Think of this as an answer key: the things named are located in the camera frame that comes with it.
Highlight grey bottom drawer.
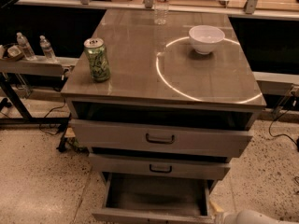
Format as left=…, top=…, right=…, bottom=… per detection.
left=93, top=174, right=214, bottom=224

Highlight grey drawer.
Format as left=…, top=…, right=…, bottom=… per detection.
left=89, top=154, right=230, bottom=180
left=70, top=119, right=253, bottom=158
left=93, top=174, right=214, bottom=224

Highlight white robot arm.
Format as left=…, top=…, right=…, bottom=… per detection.
left=209, top=201, right=299, bottom=224

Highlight grey drawer cabinet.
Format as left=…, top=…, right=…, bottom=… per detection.
left=60, top=8, right=267, bottom=191

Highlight grey middle drawer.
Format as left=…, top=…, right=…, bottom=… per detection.
left=89, top=154, right=230, bottom=180

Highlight grey top drawer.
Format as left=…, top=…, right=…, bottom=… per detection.
left=70, top=119, right=253, bottom=158

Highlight white bowl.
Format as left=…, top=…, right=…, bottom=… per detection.
left=189, top=25, right=225, bottom=55

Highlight green soda can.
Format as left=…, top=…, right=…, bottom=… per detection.
left=84, top=38, right=110, bottom=82

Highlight grey side table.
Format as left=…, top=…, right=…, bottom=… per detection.
left=0, top=55, right=78, bottom=126

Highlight clear bottle on cabinet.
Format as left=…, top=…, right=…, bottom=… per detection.
left=154, top=0, right=169, bottom=25

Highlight right water bottle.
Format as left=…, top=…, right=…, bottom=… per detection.
left=39, top=35, right=58, bottom=63

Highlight water bottle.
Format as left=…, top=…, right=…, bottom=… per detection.
left=17, top=32, right=36, bottom=61
left=39, top=35, right=58, bottom=63

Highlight small bowl on shelf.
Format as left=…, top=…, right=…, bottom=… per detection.
left=3, top=43, right=23, bottom=62

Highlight left water bottle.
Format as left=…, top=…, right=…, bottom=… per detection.
left=17, top=32, right=36, bottom=61

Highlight black cable right floor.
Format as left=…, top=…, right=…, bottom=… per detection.
left=268, top=91, right=299, bottom=151

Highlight black cable floor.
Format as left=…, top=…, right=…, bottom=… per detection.
left=37, top=100, right=70, bottom=137
left=268, top=91, right=299, bottom=151

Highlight black cable left floor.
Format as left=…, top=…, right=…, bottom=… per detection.
left=37, top=100, right=70, bottom=137

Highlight grey back shelf rail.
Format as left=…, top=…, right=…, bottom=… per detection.
left=18, top=0, right=299, bottom=21

